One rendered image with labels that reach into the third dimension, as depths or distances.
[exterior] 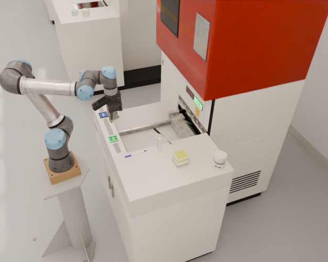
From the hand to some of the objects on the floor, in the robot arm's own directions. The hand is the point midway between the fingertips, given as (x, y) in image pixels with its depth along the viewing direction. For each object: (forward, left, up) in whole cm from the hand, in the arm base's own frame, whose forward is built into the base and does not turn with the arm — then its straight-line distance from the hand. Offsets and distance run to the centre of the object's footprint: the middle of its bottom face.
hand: (110, 121), depth 194 cm
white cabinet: (+27, -1, -111) cm, 114 cm away
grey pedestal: (-43, +5, -111) cm, 119 cm away
